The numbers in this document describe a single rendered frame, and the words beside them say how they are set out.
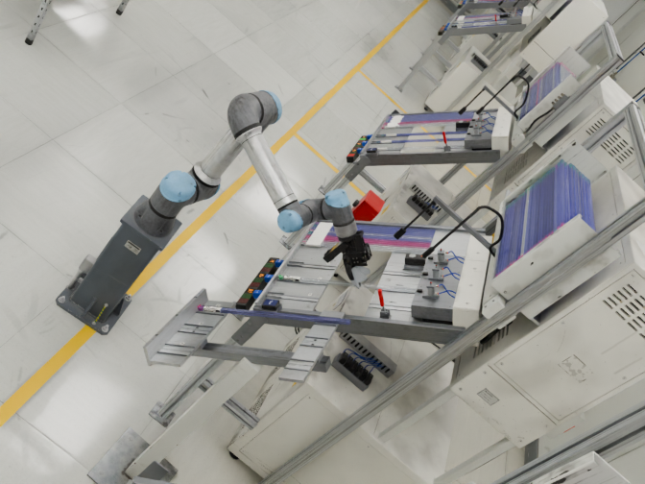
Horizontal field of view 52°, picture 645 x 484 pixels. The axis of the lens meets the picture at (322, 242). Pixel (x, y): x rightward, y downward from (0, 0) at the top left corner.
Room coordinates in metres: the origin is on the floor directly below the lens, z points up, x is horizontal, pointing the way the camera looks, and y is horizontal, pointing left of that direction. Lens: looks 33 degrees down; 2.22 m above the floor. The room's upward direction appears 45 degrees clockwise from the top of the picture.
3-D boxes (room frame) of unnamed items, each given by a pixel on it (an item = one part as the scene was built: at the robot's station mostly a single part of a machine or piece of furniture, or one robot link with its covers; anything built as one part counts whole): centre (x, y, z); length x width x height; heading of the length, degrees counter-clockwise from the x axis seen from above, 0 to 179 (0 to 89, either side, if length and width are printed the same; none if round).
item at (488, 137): (3.53, -0.24, 0.66); 1.01 x 0.73 x 1.31; 97
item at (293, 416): (2.13, -0.58, 0.31); 0.70 x 0.65 x 0.62; 7
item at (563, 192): (2.05, -0.47, 1.52); 0.51 x 0.13 x 0.27; 7
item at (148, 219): (1.85, 0.51, 0.60); 0.15 x 0.15 x 0.10
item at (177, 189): (1.86, 0.50, 0.72); 0.13 x 0.12 x 0.14; 171
